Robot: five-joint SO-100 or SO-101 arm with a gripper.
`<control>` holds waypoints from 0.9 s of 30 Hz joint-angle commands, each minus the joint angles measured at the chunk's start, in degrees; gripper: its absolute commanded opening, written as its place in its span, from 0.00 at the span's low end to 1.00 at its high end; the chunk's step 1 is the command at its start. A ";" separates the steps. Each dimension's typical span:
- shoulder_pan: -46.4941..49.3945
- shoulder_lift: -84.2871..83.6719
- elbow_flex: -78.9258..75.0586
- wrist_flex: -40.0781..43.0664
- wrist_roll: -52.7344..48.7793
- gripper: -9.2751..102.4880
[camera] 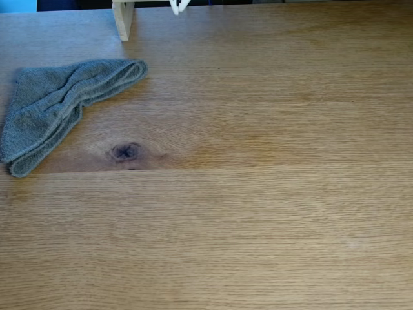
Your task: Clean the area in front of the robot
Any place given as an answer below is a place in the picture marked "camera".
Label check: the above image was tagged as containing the dark background object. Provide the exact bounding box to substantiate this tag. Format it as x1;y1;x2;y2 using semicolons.
37;0;114;12

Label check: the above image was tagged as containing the light blue background object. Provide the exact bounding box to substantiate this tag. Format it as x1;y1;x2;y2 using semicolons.
0;0;38;14

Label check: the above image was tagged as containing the grey terry cleaning cloth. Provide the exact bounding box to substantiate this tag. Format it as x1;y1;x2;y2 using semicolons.
0;58;150;179

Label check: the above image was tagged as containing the pale wooden stand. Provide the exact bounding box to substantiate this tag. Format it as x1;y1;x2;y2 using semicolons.
112;0;172;42

